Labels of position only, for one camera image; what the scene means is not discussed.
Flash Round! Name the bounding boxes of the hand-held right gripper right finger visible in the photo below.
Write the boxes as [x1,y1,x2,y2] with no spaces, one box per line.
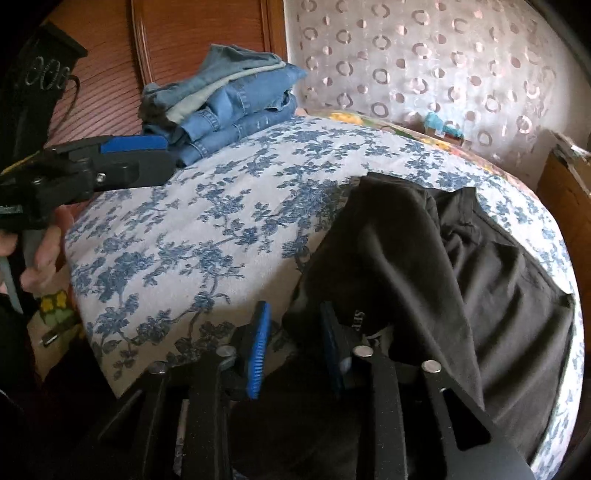
[320,301,537,480]

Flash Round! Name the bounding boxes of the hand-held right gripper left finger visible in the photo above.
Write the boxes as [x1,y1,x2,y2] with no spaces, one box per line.
[92,301,273,480]

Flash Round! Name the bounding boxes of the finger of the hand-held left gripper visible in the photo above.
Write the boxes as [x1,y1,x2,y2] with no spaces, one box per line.
[43,135,170,161]
[87,149,176,192]

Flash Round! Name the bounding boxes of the black t-shirt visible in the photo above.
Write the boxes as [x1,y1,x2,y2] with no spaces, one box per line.
[281,172,579,467]

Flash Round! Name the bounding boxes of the person's left hand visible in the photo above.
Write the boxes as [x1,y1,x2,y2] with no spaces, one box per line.
[0,207,75,295]

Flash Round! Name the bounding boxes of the blue floral blanket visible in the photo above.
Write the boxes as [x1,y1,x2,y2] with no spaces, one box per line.
[64,114,583,480]

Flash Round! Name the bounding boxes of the dark blue folded jeans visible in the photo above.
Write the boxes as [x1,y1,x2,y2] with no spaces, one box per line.
[174,92,299,168]

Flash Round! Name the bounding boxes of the brown wooden wardrobe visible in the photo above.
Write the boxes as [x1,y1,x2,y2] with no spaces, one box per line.
[41,0,288,154]

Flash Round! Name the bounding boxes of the faded light blue folded jeans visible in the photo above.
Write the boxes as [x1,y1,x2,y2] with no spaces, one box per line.
[140,43,286,125]

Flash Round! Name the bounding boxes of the cardboard box with blue bag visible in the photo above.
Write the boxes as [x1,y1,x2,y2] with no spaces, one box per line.
[421,111,468,149]

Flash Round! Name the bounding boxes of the wooden cabinet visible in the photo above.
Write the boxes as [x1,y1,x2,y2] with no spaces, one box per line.
[534,148,591,223]

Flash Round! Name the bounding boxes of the stack of papers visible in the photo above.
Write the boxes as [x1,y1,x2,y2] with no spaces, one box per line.
[551,131,591,166]

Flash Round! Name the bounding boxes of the ring patterned curtain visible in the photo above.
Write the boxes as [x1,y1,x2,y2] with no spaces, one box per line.
[283,0,563,186]

